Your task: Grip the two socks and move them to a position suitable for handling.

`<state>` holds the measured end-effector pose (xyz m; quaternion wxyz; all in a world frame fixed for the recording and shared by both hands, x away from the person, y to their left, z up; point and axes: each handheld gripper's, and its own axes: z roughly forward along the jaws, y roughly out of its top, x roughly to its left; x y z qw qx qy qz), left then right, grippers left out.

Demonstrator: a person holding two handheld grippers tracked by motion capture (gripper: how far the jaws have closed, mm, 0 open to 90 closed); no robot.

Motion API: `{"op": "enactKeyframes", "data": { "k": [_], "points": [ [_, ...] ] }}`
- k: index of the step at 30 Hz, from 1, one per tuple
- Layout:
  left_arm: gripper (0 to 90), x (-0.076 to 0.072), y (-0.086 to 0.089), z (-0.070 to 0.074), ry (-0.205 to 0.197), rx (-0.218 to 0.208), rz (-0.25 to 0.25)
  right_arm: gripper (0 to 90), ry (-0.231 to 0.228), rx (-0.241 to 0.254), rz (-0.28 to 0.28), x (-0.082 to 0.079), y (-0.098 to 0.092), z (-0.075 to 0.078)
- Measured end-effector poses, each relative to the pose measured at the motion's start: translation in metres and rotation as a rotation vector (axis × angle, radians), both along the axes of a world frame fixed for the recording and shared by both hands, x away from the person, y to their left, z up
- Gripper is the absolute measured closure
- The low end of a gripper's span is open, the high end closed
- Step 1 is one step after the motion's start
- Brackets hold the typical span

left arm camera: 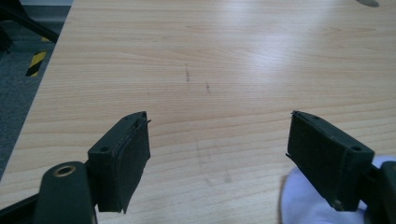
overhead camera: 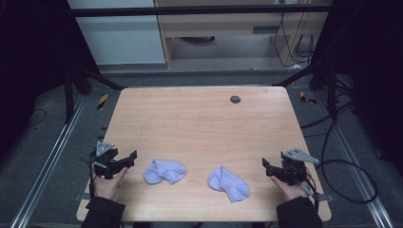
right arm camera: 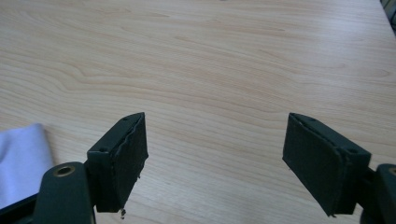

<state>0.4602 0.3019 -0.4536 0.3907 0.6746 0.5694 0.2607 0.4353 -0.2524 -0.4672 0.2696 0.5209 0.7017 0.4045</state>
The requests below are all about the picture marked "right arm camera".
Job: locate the white cloth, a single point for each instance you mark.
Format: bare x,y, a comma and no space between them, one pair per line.
21,161

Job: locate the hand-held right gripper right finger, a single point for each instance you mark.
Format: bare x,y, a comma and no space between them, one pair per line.
323,161

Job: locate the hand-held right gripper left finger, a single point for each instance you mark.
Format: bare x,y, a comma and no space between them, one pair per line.
120,161

